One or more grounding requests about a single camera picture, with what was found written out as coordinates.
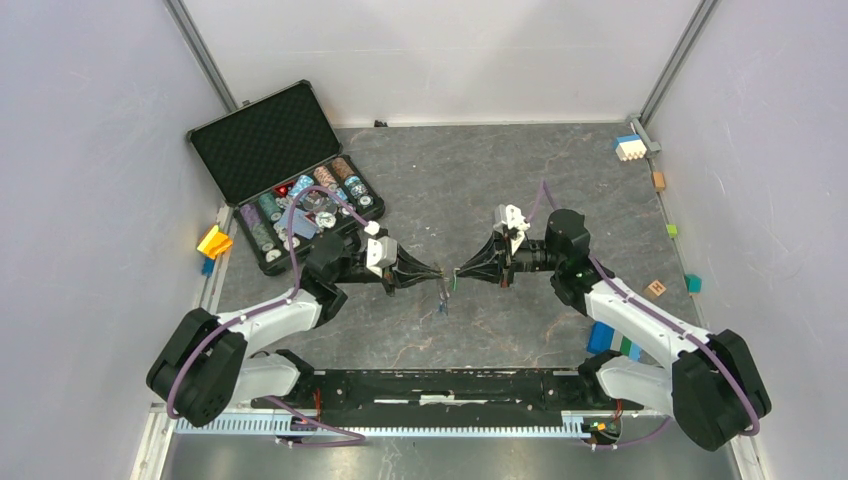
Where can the small orange patterned block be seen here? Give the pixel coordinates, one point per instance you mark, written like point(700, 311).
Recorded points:
point(654, 290)

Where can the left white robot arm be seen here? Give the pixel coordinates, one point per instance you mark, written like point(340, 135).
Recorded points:
point(212, 361)

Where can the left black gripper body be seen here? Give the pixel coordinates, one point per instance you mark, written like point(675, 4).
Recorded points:
point(366, 276)

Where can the black poker chip case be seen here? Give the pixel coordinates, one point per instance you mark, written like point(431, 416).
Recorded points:
point(280, 165)

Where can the small blue block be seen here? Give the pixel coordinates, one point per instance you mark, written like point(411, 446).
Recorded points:
point(208, 267)

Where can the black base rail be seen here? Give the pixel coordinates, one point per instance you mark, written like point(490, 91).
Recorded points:
point(447, 398)

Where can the blue green brick stack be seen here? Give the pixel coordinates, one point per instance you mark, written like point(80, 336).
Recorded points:
point(603, 337)

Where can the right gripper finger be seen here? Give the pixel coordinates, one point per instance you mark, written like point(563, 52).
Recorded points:
point(488, 255)
point(487, 273)

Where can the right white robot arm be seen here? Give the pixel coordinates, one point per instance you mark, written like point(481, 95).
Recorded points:
point(708, 383)

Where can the grey slotted cable duct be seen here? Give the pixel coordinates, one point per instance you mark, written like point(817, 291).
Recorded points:
point(281, 424)

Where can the metal key organizer plate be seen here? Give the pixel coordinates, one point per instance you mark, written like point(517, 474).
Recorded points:
point(442, 290)

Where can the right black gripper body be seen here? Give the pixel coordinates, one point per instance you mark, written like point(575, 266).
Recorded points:
point(508, 261)

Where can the yellow orange toy block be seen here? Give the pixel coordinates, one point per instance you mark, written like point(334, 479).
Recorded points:
point(214, 243)

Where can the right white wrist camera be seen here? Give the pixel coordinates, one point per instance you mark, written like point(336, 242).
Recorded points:
point(508, 220)

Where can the teal small block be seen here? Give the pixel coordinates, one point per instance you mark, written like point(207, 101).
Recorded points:
point(693, 283)

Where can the blue white toy brick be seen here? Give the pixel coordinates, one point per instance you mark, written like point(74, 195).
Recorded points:
point(630, 147)

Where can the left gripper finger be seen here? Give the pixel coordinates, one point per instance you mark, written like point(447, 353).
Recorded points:
point(404, 280)
point(408, 264)

